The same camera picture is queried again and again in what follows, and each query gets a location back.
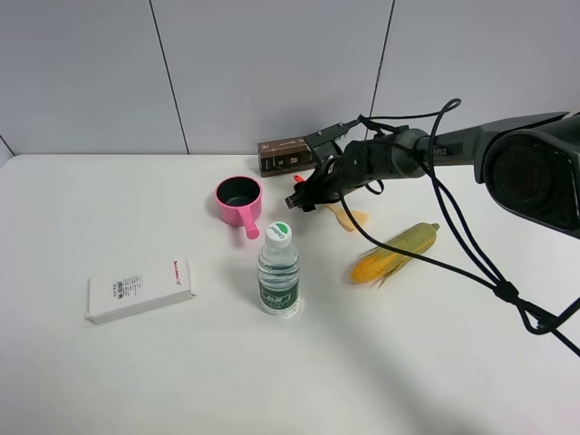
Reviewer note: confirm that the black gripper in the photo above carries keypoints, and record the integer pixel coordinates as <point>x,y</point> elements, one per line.
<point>361,163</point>

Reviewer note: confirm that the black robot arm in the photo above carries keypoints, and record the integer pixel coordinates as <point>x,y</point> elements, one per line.
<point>529,164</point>

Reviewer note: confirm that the brown rectangular box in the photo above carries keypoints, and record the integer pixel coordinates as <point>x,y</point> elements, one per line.
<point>278,157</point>

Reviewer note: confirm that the pink toy pot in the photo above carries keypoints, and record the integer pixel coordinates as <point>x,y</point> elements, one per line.
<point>239,201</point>

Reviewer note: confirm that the plastic water bottle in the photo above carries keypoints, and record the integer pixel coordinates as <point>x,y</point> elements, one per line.
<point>278,271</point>

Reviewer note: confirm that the toy corn cob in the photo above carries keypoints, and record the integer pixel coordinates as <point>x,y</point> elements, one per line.
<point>379,264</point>

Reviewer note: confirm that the white rectangular box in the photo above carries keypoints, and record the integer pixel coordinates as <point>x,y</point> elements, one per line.
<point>139,289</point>

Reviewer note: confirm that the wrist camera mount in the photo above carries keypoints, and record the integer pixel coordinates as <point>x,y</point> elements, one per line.
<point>323,143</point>

